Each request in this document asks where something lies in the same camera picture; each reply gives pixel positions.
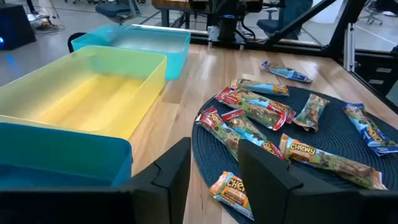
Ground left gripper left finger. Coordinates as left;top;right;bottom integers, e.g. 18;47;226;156
124;137;192;224

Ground black box with blue light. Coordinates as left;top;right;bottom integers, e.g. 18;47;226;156
0;2;37;50

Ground dark round plate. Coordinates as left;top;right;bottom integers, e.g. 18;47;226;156
192;86;398;224

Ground tangled floor cables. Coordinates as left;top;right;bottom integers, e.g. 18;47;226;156
26;12;66;32

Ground wooden table with black legs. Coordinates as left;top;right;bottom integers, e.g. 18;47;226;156
151;0;218;29

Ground blue office chair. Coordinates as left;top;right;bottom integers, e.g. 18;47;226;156
256;0;313;40
95;0;141;24

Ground light turquoise plastic bin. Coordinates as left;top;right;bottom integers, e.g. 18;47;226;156
70;24;192;81

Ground silver aluminium post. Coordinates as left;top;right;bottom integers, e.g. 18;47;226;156
343;22;357;73

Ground yellow translucent plastic bin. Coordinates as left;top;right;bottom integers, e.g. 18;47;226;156
0;45;168;141

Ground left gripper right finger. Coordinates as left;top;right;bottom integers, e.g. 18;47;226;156
238;139;361;224

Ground dark teal plastic bin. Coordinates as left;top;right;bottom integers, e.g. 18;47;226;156
0;121;134;190

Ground grey office chair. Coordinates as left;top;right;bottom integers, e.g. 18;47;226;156
357;0;385;26

